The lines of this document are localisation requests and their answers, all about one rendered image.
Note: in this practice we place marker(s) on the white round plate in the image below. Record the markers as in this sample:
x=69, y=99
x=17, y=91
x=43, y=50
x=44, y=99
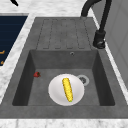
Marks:
x=56, y=91

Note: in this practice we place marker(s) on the black tap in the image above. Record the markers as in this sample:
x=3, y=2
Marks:
x=100, y=36

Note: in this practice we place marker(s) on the yellow corn cob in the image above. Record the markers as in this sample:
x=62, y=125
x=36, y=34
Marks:
x=67, y=89

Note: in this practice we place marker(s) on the small red thing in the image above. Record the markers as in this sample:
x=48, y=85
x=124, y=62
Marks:
x=36, y=74

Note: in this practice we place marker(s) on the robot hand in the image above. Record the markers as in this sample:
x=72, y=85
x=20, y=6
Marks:
x=14, y=2

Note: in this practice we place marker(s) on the grey sink with draining board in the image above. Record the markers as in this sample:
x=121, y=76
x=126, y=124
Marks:
x=63, y=36

